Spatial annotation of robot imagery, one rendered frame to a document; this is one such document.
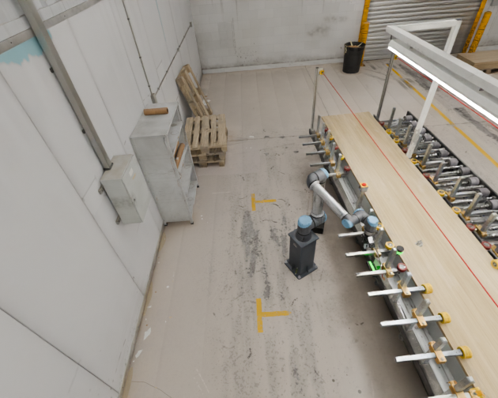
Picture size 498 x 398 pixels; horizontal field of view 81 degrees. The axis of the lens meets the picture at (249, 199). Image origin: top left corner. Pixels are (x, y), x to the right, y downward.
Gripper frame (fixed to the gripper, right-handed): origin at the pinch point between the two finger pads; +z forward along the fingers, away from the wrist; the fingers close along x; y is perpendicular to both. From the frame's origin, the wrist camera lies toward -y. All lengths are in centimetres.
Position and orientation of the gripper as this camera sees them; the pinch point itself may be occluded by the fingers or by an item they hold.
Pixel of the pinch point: (365, 248)
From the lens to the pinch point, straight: 294.8
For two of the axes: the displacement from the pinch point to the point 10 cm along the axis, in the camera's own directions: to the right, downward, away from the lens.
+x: -9.9, 1.2, -0.3
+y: -1.1, -6.7, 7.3
